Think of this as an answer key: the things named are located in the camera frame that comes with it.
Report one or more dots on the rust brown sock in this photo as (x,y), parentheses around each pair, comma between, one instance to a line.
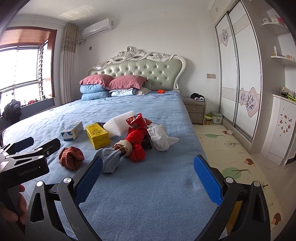
(71,158)

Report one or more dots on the green white storage box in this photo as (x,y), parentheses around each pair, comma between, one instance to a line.
(216,117)

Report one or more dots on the right pink pillow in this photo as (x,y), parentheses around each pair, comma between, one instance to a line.
(126,82)

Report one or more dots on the grey blue sock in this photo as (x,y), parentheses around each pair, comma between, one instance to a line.
(110,158)

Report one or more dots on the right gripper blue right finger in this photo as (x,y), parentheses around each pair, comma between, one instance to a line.
(242,212)

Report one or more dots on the blue bed sheet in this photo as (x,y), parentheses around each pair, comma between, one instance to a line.
(148,188)

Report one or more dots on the black white clothing pile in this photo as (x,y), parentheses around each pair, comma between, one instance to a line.
(197,97)

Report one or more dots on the yellow cardboard box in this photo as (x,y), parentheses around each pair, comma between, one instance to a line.
(98,136)

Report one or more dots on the black clothes on sill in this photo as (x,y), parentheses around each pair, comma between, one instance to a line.
(12,111)

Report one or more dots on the red cloth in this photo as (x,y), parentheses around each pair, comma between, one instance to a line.
(135,137)

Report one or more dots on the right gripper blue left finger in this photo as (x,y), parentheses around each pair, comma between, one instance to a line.
(43,220)

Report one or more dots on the white wall shelves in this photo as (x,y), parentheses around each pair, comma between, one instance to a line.
(286,49)

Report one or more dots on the white air conditioner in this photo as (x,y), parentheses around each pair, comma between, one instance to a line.
(98,27)

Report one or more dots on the grey bedside table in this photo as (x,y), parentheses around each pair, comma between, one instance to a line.
(196,110)

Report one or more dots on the beige curtain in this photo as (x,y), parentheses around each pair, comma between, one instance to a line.
(69,42)

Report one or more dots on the left pink pillow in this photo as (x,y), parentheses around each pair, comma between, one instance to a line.
(101,79)

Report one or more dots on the pink pillow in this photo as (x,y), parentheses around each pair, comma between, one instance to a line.
(126,82)
(101,79)

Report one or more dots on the white sliding wardrobe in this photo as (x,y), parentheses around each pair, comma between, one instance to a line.
(249,75)

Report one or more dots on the cartoon foam play mat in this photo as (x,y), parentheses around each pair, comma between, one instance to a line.
(224,152)

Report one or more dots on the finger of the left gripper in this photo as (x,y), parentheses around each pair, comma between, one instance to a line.
(20,145)
(47,148)

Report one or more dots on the white tissue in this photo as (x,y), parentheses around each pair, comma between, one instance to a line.
(160,140)

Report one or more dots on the folded white blue blanket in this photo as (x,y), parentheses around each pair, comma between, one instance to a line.
(122,92)

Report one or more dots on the red snack bag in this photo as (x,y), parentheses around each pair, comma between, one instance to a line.
(138,121)

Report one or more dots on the person's left hand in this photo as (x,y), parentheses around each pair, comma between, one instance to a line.
(21,215)

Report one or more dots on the blue white small box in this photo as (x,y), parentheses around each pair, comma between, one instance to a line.
(73,131)

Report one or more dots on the folded blue quilt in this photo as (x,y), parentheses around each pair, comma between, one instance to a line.
(93,92)

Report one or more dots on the green tufted headboard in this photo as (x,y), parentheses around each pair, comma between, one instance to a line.
(162,71)

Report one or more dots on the white low cabinet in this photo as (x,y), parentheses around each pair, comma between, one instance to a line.
(279,143)

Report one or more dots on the window with brown frame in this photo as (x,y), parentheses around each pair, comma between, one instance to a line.
(27,64)

